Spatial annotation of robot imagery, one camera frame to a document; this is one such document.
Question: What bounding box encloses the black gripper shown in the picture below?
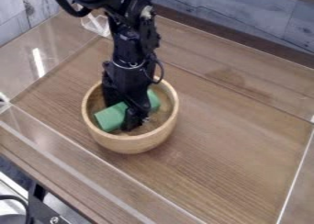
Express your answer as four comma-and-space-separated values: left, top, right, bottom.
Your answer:
101, 61, 156, 131

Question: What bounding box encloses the green rectangular block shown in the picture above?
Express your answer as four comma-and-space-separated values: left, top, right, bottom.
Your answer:
93, 89, 160, 133

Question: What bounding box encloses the wooden bowl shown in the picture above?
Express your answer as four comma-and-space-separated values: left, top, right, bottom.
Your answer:
81, 81, 179, 154

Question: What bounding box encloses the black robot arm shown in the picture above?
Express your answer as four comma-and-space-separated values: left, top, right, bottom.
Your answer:
73, 0, 160, 130

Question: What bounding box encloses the clear acrylic barrier wall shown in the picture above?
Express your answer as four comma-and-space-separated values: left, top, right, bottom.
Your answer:
0, 0, 314, 224

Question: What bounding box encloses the clear acrylic corner bracket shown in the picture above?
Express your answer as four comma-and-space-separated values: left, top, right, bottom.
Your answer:
81, 14, 110, 38

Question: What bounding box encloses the black stand with cable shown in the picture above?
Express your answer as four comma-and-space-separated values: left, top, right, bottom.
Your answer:
0, 180, 70, 224

